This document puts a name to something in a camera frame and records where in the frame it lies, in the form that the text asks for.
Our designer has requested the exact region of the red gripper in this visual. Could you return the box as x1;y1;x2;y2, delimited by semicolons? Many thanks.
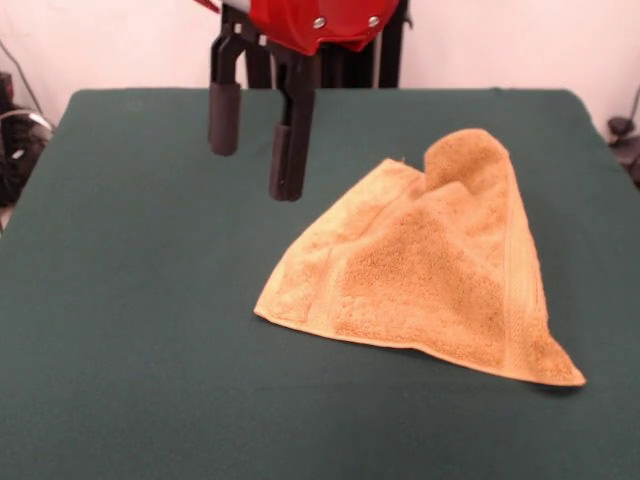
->
207;0;401;203

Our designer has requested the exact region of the tan terry towel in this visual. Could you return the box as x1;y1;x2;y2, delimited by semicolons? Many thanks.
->
253;127;587;388

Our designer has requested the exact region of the dark green table cloth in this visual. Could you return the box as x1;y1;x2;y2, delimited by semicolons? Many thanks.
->
0;87;640;480

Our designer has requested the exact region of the black equipment pile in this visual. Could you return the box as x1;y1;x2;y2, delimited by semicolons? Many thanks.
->
0;72;54;206

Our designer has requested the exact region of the black floor device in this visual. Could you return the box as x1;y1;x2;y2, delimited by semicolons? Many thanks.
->
607;115;640;189

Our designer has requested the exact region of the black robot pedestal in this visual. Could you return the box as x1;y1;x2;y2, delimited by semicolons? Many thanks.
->
242;0;414;90

